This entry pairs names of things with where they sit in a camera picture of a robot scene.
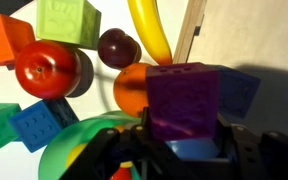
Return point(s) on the yellow toy banana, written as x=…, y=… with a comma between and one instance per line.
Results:
x=149, y=30

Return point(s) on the blue foam block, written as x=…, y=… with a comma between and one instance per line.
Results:
x=40, y=125

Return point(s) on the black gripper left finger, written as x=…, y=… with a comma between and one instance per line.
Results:
x=124, y=156

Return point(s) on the dark navy foam block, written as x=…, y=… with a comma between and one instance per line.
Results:
x=239, y=91

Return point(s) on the light wooden crate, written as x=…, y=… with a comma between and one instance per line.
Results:
x=250, y=33

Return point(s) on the toy orange fruit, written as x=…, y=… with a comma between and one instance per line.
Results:
x=130, y=90

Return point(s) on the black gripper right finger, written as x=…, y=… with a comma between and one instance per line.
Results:
x=267, y=156

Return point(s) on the small red toy fruit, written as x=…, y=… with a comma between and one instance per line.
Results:
x=121, y=174

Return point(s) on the red tomato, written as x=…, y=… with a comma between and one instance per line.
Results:
x=45, y=70

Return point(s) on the green plastic bowl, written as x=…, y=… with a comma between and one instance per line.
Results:
x=70, y=133

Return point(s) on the magenta pink foam block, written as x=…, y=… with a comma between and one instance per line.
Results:
x=182, y=100

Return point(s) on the orange foam block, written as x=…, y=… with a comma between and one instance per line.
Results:
x=4, y=40

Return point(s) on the lime yellow foam block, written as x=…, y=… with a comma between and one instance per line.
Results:
x=67, y=21

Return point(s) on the dark purple toy plum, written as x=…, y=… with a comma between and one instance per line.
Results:
x=115, y=50

